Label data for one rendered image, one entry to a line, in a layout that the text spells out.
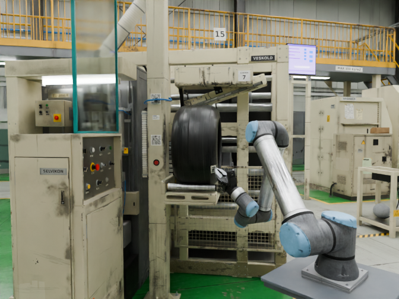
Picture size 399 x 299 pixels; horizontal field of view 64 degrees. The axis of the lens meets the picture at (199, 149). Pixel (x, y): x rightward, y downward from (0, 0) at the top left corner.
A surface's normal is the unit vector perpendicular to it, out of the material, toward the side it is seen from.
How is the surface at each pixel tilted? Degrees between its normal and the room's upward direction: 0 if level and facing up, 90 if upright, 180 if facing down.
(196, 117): 50
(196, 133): 72
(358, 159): 90
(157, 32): 90
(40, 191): 90
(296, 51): 90
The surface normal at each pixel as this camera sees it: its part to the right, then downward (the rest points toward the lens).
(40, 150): -0.14, 0.05
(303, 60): 0.25, 0.05
